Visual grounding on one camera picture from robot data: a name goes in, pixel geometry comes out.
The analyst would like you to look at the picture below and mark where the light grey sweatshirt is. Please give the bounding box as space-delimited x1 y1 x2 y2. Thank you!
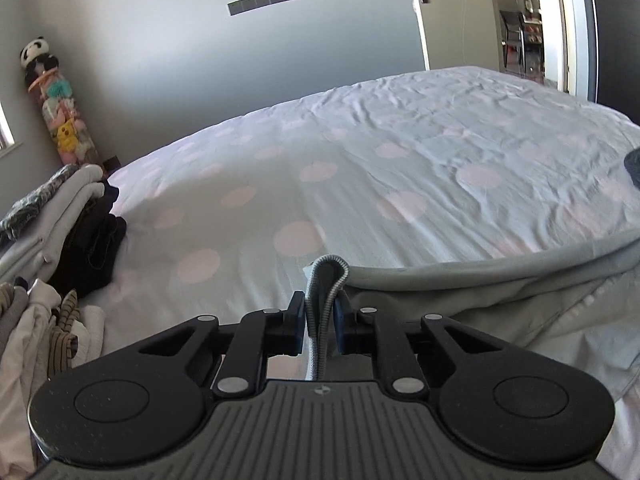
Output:
305 230 639 399

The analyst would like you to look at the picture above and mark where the beige crumpled clothes pile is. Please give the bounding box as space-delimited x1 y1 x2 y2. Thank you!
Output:
1 280 105 479

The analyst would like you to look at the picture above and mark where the striped brown garment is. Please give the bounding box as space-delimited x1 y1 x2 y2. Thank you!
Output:
48 289 79 378

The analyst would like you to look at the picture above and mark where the black folded garment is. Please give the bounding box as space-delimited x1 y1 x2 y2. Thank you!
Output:
49 179 127 299

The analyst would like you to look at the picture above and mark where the grey folded garment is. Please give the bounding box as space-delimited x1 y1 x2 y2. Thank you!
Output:
1 165 104 284

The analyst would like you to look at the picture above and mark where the dark floral folded garment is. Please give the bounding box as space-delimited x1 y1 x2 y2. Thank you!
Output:
1 164 79 247

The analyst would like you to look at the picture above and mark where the polka dot bed sheet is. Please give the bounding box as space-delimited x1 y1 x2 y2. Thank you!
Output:
74 64 640 480

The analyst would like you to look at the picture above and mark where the dark blue knit garment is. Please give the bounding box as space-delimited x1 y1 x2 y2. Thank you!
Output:
624 148 640 188

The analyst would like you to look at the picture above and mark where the plush toy column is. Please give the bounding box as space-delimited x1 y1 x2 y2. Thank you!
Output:
20 36 103 167

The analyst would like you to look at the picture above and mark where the dining chair in hallway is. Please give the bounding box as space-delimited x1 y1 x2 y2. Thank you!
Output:
500 11 544 79

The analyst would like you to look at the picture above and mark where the olive bedroom door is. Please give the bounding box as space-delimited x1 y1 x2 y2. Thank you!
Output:
413 0 502 72

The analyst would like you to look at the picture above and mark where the dark wardrobe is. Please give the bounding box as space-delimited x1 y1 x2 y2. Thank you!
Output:
594 0 639 124

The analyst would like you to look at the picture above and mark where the window with white frame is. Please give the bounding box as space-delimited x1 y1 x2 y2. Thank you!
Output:
0 105 22 157

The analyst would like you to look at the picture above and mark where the wall switch panel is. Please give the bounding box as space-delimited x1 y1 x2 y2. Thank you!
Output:
227 0 292 16

